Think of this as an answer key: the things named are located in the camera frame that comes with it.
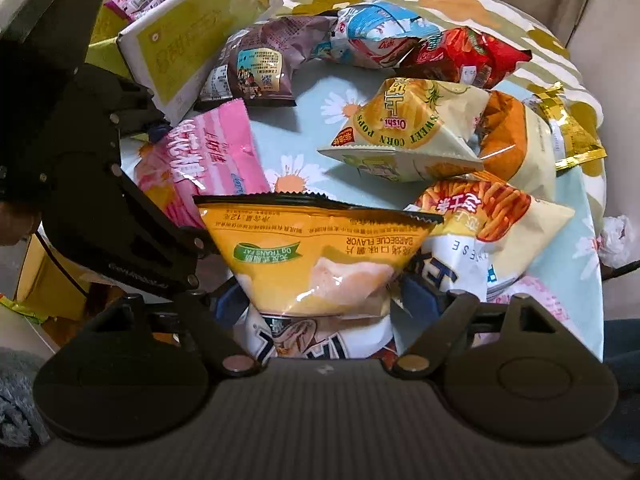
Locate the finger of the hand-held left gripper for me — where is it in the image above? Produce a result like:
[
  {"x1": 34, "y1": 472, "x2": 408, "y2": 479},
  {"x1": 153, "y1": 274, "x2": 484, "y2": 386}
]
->
[
  {"x1": 77, "y1": 66, "x2": 171, "y2": 142},
  {"x1": 42, "y1": 170, "x2": 217, "y2": 305}
]

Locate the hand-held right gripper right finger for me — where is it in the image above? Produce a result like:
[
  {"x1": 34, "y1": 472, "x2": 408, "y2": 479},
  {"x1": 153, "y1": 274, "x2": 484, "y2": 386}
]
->
[{"x1": 394, "y1": 277, "x2": 558, "y2": 375}]

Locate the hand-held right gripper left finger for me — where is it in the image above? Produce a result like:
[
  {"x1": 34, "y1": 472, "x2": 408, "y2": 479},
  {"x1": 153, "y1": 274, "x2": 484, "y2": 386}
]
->
[{"x1": 80, "y1": 285, "x2": 261, "y2": 376}]

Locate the yellow chip bag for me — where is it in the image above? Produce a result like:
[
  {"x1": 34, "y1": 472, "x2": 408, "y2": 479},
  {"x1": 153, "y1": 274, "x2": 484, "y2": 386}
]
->
[{"x1": 192, "y1": 192, "x2": 446, "y2": 320}]

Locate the green snack packet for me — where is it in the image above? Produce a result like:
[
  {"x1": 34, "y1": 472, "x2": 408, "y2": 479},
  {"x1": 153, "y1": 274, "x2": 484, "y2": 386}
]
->
[{"x1": 89, "y1": 0, "x2": 282, "y2": 122}]

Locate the brown purple snack bag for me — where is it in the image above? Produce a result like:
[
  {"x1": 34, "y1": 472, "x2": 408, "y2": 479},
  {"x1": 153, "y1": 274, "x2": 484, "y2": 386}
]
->
[{"x1": 194, "y1": 14, "x2": 342, "y2": 109}]

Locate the orange white chip bag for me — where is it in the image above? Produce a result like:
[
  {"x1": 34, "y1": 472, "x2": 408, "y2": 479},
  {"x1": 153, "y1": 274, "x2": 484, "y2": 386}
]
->
[{"x1": 474, "y1": 89, "x2": 559, "y2": 195}]

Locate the gold foil snack bag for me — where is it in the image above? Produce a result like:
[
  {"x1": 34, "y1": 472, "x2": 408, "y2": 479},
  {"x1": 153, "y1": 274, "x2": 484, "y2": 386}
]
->
[{"x1": 524, "y1": 85, "x2": 609, "y2": 174}]

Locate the red snack bag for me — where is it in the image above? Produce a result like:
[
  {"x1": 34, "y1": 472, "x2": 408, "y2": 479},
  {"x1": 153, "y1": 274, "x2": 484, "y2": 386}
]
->
[{"x1": 399, "y1": 26, "x2": 534, "y2": 92}]

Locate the white blue cartoon snack bag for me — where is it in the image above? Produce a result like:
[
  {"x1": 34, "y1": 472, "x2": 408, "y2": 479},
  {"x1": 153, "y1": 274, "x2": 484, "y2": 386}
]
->
[{"x1": 234, "y1": 306, "x2": 402, "y2": 362}]

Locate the yellow cardboard box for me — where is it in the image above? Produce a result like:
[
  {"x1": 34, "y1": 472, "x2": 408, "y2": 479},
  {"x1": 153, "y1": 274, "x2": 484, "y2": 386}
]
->
[{"x1": 12, "y1": 232, "x2": 108, "y2": 323}]

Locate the white fries snack bag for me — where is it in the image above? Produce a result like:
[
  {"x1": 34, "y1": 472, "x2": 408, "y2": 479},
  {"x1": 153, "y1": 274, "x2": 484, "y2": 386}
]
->
[{"x1": 404, "y1": 176, "x2": 577, "y2": 307}]

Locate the pale pink snack packet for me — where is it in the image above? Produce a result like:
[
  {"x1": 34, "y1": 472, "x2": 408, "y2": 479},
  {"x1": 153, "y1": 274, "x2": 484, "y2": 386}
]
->
[{"x1": 479, "y1": 275, "x2": 574, "y2": 349}]

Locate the cream corn snack bag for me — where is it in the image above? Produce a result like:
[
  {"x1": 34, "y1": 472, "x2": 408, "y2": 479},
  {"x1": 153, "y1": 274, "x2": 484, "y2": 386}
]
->
[{"x1": 316, "y1": 76, "x2": 492, "y2": 184}]

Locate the grey fluffy rug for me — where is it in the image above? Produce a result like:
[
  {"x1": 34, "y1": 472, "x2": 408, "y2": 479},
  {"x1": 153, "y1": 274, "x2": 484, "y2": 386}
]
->
[{"x1": 0, "y1": 344, "x2": 52, "y2": 448}]

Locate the white crumpled plastic bag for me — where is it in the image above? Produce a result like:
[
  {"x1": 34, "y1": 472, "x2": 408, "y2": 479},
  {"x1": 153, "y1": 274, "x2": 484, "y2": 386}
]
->
[{"x1": 596, "y1": 214, "x2": 640, "y2": 272}]

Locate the black cable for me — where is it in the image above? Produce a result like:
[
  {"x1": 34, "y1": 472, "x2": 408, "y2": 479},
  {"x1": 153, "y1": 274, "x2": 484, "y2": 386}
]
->
[{"x1": 34, "y1": 230, "x2": 88, "y2": 303}]

